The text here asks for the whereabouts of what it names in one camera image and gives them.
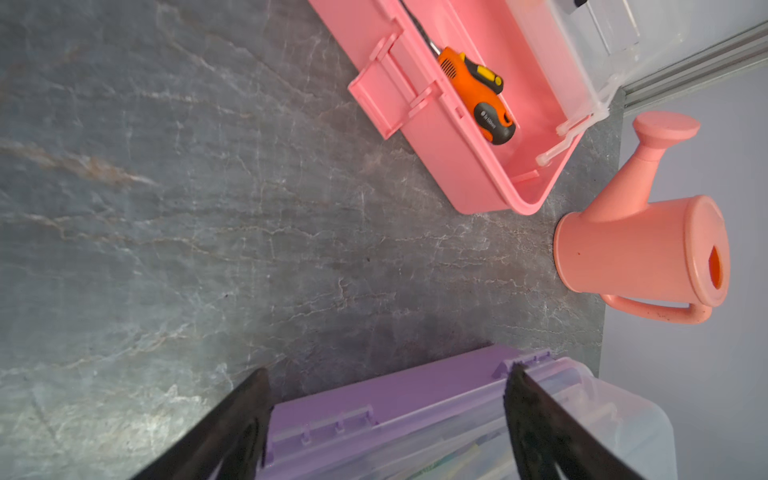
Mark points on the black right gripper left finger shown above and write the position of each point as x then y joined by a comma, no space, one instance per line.
230,442

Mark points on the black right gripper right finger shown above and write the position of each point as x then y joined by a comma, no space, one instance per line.
547,442

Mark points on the purple clear-lid toolbox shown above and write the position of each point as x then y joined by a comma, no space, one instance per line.
446,420

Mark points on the pink watering can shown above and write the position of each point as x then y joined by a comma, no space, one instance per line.
667,261

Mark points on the pink open toolbox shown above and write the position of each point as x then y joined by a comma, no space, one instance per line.
562,63

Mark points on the orange black screwdriver pink box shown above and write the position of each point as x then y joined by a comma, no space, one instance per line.
487,109

